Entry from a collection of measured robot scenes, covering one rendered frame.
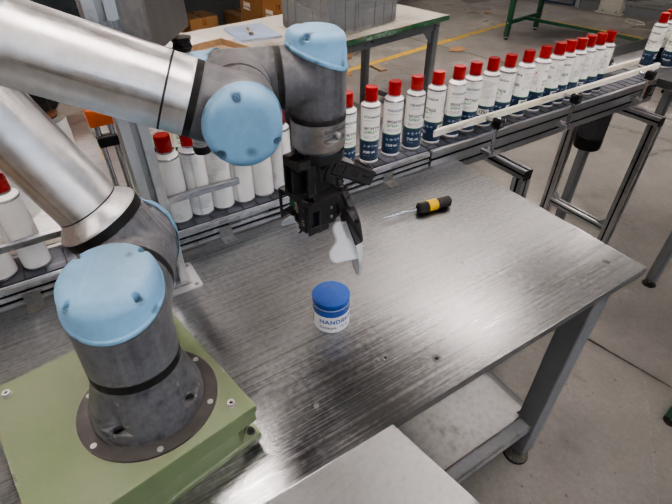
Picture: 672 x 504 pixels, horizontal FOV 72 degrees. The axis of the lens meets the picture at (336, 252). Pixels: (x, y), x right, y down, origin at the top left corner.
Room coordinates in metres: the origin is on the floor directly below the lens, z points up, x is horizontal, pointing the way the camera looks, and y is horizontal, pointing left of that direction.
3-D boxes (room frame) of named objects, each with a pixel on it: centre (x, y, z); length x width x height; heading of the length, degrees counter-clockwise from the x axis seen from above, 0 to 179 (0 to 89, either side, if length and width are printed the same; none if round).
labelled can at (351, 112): (1.12, -0.03, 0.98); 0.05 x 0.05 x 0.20
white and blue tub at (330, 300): (0.61, 0.01, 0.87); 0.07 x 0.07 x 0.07
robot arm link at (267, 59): (0.56, 0.12, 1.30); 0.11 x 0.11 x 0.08; 12
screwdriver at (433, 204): (0.97, -0.20, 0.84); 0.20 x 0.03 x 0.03; 114
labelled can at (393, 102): (1.21, -0.15, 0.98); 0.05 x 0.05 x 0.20
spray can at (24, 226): (0.72, 0.61, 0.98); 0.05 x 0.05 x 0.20
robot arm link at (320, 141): (0.60, 0.02, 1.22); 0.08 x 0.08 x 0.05
